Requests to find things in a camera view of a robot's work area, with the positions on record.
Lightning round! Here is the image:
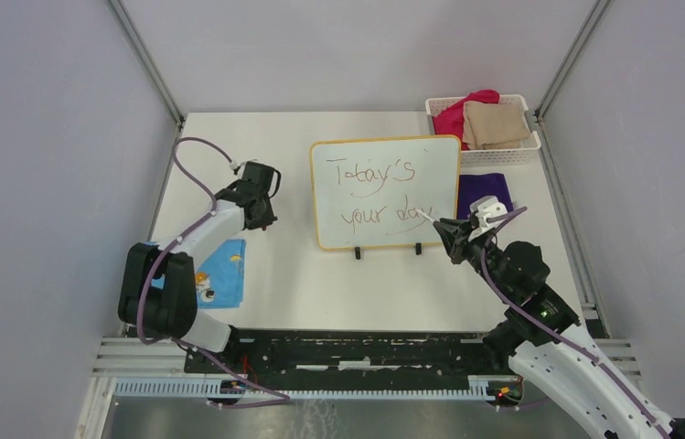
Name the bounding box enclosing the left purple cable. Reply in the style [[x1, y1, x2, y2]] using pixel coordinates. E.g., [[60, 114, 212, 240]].
[[135, 137, 292, 410]]

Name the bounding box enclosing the purple cloth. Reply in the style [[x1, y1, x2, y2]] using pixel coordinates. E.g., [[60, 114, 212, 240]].
[[455, 173, 514, 220]]

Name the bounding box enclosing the purple cable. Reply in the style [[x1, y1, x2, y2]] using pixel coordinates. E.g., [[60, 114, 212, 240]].
[[135, 137, 292, 410], [479, 206, 673, 439]]

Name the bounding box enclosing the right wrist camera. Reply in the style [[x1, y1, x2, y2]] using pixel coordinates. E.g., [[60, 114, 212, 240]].
[[469, 196, 509, 230]]

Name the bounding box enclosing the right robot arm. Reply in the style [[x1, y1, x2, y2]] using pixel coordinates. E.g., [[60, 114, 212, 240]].
[[433, 219, 685, 438]]

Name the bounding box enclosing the blue patterned cloth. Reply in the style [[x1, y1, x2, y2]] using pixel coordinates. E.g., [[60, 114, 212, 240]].
[[144, 239, 247, 311]]

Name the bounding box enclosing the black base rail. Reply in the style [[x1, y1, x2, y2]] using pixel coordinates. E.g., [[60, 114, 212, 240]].
[[216, 324, 524, 391]]

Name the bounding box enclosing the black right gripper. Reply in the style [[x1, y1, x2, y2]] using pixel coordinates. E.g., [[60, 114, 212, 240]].
[[433, 217, 512, 301]]

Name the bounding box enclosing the red cloth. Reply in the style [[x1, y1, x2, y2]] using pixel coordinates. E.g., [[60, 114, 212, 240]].
[[433, 90, 500, 150]]

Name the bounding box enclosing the yellow framed whiteboard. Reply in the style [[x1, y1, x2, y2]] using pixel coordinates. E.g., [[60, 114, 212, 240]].
[[309, 135, 462, 251]]

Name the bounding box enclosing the red capped whiteboard marker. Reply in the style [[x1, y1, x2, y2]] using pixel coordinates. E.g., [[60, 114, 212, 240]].
[[415, 208, 435, 223]]

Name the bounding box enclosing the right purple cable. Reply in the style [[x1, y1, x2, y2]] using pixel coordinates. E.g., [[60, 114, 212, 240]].
[[479, 206, 673, 439]]

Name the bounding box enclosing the beige cloth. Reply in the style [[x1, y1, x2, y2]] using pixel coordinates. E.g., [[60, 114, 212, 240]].
[[461, 101, 531, 150]]

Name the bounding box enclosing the white perforated basket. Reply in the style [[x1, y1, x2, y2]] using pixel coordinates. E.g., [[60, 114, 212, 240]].
[[424, 94, 542, 167]]

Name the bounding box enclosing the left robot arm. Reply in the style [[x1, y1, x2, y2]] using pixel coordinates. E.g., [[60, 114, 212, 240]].
[[117, 161, 282, 373]]

